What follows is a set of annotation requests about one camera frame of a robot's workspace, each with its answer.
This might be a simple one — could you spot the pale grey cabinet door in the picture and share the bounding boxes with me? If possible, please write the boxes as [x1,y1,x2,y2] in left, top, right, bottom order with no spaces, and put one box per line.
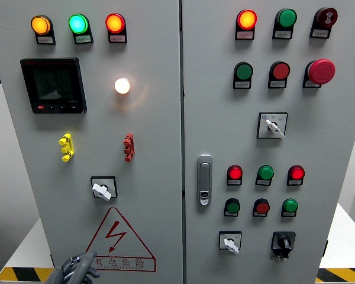
[0,0,184,284]
[182,0,355,284]

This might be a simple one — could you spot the dark red buzzer lamp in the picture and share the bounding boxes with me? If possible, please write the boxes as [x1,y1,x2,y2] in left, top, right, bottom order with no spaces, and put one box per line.
[314,7,338,29]

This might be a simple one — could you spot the large red lit lamp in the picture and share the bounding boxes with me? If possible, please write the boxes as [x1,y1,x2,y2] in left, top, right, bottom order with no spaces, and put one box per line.
[237,9,258,31]
[105,13,127,34]

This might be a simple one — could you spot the small red handle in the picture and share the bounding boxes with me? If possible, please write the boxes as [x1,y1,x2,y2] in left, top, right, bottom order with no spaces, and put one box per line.
[123,133,135,162]

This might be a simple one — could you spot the black yellow striped tape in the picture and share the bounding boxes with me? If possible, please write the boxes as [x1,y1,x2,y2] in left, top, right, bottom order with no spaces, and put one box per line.
[315,267,355,284]
[0,267,54,284]

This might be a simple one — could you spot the small green push button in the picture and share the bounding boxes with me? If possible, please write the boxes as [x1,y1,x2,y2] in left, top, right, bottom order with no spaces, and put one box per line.
[224,198,241,214]

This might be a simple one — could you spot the large green round lamp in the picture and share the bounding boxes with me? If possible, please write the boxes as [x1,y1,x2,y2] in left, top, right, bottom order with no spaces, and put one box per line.
[275,8,298,29]

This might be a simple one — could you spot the large white-handled turn switch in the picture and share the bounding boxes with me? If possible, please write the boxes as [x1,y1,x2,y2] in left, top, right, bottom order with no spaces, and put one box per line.
[256,111,289,140]

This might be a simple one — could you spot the small white-handled turn switch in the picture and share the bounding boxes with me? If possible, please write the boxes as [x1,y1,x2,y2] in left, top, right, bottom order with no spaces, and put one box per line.
[218,230,243,255]

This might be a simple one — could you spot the large green push button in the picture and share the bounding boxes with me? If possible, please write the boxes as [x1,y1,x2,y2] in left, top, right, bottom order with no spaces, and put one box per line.
[234,62,254,81]

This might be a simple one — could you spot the silver door lock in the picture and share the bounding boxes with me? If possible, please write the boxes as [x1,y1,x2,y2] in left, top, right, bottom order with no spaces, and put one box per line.
[196,154,213,207]

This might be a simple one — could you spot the black-handled turn switch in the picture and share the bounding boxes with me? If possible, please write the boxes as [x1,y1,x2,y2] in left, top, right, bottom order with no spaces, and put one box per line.
[270,231,296,263]

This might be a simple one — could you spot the small red lit lamp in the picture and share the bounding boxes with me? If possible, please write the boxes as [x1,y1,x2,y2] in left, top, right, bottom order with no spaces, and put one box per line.
[227,164,243,180]
[288,164,306,181]

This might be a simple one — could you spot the green lit round lamp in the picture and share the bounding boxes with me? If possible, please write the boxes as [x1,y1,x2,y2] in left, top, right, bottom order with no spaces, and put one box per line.
[68,14,89,35]

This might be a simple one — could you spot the small green round lamp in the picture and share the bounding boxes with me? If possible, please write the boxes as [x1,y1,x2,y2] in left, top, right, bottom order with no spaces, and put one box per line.
[282,198,299,214]
[257,164,275,181]

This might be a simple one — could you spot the small red push button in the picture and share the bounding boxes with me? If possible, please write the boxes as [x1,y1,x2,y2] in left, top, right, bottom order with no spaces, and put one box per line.
[253,198,271,215]

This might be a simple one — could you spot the yellow lit round lamp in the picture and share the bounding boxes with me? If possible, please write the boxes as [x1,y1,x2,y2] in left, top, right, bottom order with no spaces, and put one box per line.
[30,15,51,36]

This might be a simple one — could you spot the white round lamp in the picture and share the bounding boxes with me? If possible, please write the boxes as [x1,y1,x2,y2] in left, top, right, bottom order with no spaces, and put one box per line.
[114,78,131,95]

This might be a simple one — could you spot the black display meter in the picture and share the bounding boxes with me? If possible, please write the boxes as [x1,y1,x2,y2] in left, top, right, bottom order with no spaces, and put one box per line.
[20,57,88,114]

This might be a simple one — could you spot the large red stop button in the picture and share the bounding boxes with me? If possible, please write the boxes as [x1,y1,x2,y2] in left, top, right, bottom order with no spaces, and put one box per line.
[307,59,336,85]

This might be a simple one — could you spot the red warning triangle sticker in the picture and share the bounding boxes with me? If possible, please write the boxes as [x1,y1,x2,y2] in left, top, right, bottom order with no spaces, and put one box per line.
[85,206,157,273]

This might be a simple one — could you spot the small yellow handle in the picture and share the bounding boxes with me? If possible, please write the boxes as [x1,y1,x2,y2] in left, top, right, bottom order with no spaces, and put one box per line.
[58,133,75,163]

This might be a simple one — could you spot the large red push button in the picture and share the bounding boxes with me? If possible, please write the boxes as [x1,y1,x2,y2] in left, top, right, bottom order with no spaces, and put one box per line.
[270,61,291,81]

